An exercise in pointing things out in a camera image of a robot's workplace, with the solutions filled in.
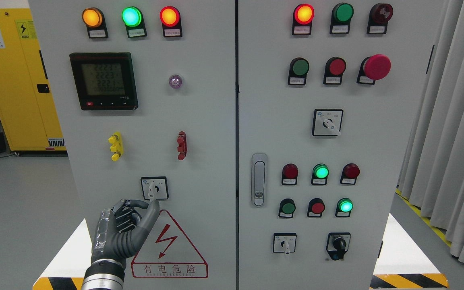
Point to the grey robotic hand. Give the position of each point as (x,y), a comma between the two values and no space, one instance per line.
(122,230)

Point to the white rotary selector switch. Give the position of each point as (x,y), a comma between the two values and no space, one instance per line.
(284,243)
(156,185)
(327,123)

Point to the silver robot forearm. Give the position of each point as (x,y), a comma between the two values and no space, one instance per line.
(104,274)

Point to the amber indicator light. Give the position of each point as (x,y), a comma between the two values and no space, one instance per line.
(94,20)

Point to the red electric danger warning sticker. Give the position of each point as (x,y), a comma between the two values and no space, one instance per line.
(168,253)

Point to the yellow terminal block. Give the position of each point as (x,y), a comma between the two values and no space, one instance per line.
(116,147)

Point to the red terminal block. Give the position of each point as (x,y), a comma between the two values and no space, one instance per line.
(182,145)

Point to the black digital power meter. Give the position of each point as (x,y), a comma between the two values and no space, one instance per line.
(104,81)

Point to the small clear panel lamp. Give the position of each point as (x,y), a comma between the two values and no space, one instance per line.
(175,81)

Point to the dark red indicator lower left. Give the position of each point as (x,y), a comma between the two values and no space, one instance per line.
(289,175)

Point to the dark red indicator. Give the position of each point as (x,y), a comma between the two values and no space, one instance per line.
(349,174)
(289,175)

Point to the grey electrical control cabinet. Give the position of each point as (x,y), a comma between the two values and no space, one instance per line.
(234,58)

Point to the red push button lower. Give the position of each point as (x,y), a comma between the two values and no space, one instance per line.
(316,208)

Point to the red push button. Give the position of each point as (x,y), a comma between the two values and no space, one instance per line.
(316,208)
(333,72)

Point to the lit green indicator lower middle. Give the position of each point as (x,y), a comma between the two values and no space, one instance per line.
(320,174)

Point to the green indicator light top left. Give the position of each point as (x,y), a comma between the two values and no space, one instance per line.
(134,22)

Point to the red indicator light top left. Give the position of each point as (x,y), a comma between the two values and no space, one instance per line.
(171,22)

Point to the yellow safety storage cabinet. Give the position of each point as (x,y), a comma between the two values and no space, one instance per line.
(27,110)

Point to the lit green push button lower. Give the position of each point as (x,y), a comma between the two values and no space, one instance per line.
(344,208)

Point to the dark red indicator lower right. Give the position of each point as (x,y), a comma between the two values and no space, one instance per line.
(349,174)

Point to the green push button upper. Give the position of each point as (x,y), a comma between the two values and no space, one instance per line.
(298,69)

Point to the red push button upper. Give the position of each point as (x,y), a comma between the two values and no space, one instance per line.
(333,72)

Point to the red lit indicator right door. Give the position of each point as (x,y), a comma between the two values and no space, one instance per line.
(302,20)

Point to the red emergency stop mushroom button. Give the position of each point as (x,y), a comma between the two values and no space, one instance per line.
(373,68)

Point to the dark green indicator top right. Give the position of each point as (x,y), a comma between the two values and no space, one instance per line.
(341,15)

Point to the grey curtain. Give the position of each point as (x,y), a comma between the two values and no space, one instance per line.
(432,175)

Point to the dark red buzzer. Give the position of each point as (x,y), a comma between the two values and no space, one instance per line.
(379,17)

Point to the grey cabinet door handle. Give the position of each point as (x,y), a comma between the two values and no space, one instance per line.
(258,175)

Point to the white rotary selector switch bottom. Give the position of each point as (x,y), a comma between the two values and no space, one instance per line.
(284,243)

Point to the black key selector switch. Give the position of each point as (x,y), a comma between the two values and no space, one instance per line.
(337,245)

